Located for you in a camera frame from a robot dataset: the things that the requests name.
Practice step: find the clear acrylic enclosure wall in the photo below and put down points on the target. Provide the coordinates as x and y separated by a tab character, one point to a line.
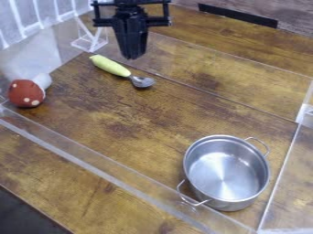
94	156

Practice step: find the red white-spotted toy mushroom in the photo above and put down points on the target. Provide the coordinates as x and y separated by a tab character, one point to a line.
27	93

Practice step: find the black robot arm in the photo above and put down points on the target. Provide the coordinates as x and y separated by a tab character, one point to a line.
132	23

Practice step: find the black strip on table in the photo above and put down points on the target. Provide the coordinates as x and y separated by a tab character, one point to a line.
257	20

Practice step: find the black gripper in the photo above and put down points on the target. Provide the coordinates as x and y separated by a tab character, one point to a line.
130	9

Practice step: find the silver metal pot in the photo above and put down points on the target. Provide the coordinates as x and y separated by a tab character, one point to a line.
227	172

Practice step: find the yellow-handled metal spoon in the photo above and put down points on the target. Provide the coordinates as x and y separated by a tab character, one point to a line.
117	69

